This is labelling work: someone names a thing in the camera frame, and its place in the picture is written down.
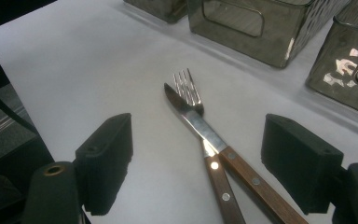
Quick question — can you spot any smoky clear plastic bin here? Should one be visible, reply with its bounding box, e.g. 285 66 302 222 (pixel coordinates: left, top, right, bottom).
186 0 352 69
122 0 189 24
305 0 358 119

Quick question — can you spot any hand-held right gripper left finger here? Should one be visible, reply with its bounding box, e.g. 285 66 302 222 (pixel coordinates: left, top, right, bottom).
75 113 134 217

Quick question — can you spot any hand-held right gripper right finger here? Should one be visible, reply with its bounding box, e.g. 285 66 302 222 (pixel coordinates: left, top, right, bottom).
260 113 345 216

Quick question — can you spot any wooden handled steel fork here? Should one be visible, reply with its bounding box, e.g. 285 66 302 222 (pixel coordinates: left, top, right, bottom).
172 67 246 224

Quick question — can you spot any wooden handled steel knife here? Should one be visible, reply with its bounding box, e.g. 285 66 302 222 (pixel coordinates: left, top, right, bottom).
163 82 309 224

